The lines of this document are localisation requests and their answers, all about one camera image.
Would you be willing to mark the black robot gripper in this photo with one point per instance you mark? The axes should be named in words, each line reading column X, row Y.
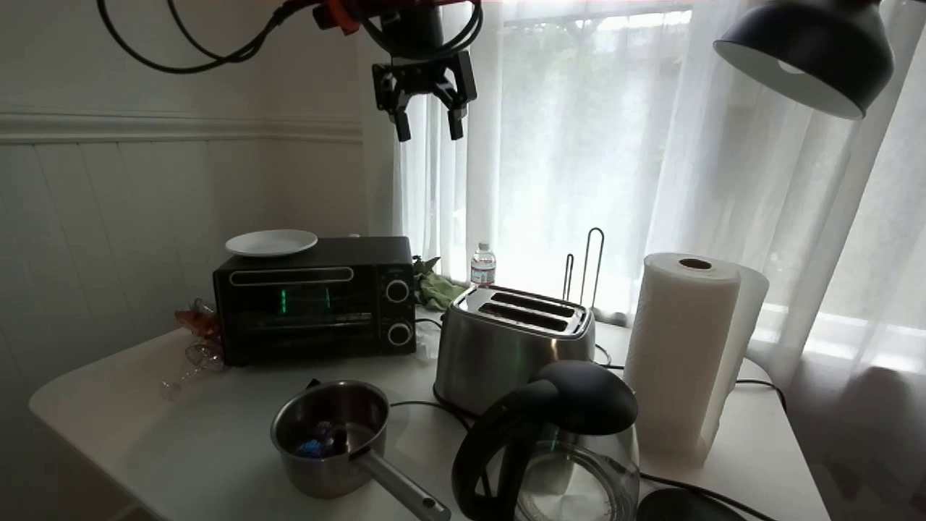
column 424, row 77

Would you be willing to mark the clear plastic water bottle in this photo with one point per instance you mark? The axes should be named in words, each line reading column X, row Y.
column 485, row 268

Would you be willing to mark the white paper towel roll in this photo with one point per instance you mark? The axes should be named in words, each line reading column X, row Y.
column 680, row 356

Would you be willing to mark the green cloth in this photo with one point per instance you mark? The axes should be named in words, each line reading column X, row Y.
column 442, row 289

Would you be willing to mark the white sheer curtain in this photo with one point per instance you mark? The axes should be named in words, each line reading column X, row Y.
column 598, row 153

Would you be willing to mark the white round plate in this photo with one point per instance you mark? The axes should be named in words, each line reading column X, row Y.
column 272, row 242

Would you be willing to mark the black toaster oven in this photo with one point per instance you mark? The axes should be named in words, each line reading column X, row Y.
column 313, row 304

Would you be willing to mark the stainless steel two-slot toaster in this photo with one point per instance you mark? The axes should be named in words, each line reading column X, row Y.
column 501, row 352

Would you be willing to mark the small red orange object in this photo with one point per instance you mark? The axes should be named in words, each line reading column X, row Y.
column 197, row 320

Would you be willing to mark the black glass electric kettle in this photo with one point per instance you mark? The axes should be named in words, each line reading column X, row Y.
column 569, row 399

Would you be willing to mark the clear glass object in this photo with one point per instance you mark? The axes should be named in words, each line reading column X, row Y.
column 197, row 360

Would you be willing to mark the small blue object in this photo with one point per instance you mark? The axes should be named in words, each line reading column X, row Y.
column 313, row 446

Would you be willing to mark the stainless steel saucepan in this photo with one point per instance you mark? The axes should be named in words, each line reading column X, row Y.
column 333, row 464

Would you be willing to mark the black dome lamp shade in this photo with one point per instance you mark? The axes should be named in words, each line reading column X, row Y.
column 813, row 48

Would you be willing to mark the black round kettle base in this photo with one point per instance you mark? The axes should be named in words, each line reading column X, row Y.
column 688, row 508

